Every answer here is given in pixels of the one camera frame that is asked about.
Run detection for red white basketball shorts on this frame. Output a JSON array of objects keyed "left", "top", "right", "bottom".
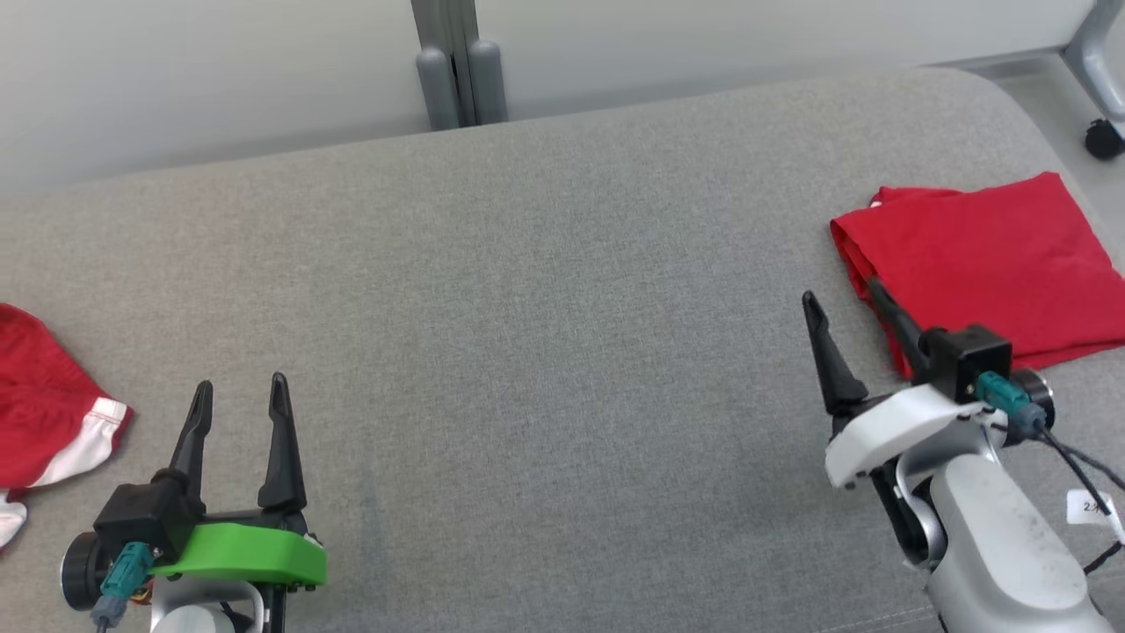
[{"left": 0, "top": 302, "right": 134, "bottom": 550}]

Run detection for white right cable tag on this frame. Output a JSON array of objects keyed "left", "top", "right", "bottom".
[{"left": 1066, "top": 490, "right": 1125, "bottom": 542}]

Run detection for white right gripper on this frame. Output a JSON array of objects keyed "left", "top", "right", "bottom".
[{"left": 801, "top": 277, "right": 987, "bottom": 491}]

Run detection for grey chair base leg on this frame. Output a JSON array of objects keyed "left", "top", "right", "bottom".
[{"left": 1062, "top": 0, "right": 1125, "bottom": 133}]

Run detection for grey fabric sofa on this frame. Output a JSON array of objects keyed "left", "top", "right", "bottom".
[{"left": 0, "top": 66, "right": 1125, "bottom": 633}]

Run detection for grey partition wall post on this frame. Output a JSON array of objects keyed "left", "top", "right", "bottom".
[{"left": 410, "top": 0, "right": 509, "bottom": 133}]

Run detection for teal left camera connector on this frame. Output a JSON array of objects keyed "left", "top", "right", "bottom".
[{"left": 91, "top": 541, "right": 155, "bottom": 629}]

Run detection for red garment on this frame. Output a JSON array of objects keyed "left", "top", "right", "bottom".
[{"left": 829, "top": 171, "right": 1125, "bottom": 381}]

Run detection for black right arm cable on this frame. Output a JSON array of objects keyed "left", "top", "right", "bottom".
[{"left": 1037, "top": 426, "right": 1125, "bottom": 577}]

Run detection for teal right camera connector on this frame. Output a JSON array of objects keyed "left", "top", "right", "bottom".
[{"left": 976, "top": 371, "right": 1049, "bottom": 442}]

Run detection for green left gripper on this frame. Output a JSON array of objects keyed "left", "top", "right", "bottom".
[{"left": 149, "top": 372, "right": 329, "bottom": 590}]

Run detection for teal camera connector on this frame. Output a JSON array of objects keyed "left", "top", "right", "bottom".
[
  {"left": 91, "top": 541, "right": 155, "bottom": 629},
  {"left": 976, "top": 371, "right": 1049, "bottom": 442}
]

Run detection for black caster wheel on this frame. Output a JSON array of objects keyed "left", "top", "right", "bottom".
[{"left": 1084, "top": 119, "right": 1125, "bottom": 162}]

